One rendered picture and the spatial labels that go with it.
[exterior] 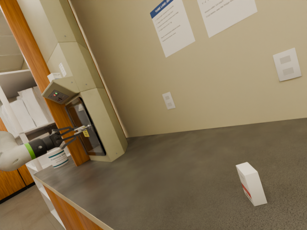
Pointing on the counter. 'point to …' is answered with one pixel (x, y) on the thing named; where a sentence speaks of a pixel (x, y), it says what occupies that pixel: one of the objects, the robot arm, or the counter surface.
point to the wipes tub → (57, 158)
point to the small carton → (54, 76)
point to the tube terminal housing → (91, 96)
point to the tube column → (50, 24)
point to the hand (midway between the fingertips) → (79, 129)
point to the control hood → (67, 86)
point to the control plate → (57, 96)
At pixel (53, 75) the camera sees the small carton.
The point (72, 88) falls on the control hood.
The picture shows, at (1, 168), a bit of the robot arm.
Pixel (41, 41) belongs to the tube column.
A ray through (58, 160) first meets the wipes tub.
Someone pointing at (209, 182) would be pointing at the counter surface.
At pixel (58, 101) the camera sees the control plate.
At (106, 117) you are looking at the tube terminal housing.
